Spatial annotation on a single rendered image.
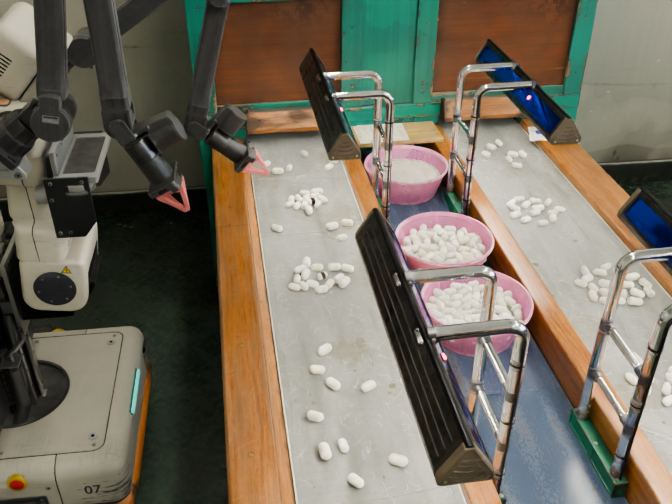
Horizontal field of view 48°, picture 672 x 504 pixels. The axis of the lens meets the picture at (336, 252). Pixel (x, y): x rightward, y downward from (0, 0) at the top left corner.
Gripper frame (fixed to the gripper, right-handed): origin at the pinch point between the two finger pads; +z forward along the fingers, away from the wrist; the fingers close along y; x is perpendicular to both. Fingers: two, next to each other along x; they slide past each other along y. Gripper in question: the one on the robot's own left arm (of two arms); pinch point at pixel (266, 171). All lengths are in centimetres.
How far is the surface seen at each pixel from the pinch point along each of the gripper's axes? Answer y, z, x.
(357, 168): 15.5, 28.4, -12.4
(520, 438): -92, 45, -17
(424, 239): -24.1, 38.6, -18.6
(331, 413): -85, 12, 4
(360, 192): 0.1, 26.9, -11.4
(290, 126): 40.2, 11.7, -3.5
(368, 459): -98, 15, 0
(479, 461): -129, -2, -31
